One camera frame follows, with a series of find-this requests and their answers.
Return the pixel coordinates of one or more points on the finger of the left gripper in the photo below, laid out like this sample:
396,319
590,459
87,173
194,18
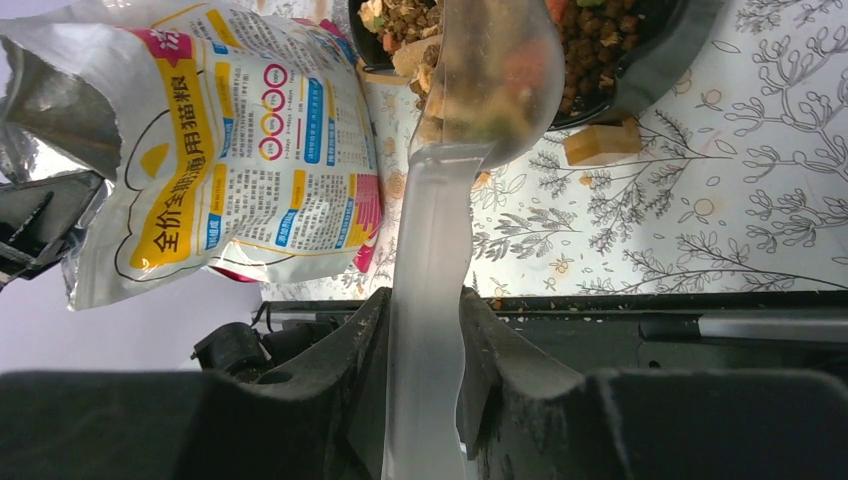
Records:
37,218

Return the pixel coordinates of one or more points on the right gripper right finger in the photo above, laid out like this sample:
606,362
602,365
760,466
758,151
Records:
526,415

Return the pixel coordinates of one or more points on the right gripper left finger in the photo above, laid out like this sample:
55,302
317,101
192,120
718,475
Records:
320,415

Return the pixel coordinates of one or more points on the cat food bag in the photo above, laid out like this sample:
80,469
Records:
229,140

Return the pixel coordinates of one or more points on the pet food kibble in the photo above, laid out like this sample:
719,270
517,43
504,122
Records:
597,38

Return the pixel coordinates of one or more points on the small tan wooden block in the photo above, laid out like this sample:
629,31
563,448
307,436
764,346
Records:
603,144

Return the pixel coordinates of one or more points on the black bowl fish print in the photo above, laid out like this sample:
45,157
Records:
672,34

